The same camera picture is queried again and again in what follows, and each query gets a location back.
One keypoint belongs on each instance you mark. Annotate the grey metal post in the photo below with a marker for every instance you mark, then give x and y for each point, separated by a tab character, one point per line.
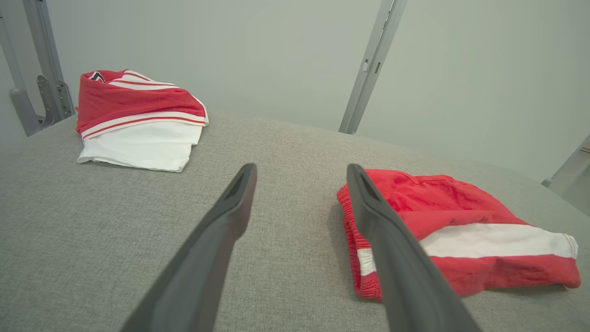
41	37
371	69

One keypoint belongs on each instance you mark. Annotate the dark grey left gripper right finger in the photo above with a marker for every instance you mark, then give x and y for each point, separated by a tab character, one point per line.
405	276

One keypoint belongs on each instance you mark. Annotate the red white basketball jersey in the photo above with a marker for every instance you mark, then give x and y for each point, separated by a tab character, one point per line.
138	143

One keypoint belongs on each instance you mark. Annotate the grey slanted metal bar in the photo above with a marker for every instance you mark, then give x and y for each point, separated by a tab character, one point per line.
571	170

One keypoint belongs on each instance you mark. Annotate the red shorts white stripe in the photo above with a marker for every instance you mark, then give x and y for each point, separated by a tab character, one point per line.
461	203

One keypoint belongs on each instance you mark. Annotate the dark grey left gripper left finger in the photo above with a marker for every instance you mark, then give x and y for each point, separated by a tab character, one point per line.
198	267

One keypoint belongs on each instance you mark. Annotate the perforated metal bracket plate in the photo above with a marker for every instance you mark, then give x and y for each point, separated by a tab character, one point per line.
62	99

